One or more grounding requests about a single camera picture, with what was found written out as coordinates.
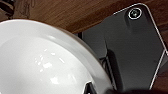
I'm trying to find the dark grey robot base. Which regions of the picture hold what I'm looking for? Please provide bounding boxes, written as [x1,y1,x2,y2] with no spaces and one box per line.
[78,2,168,93]

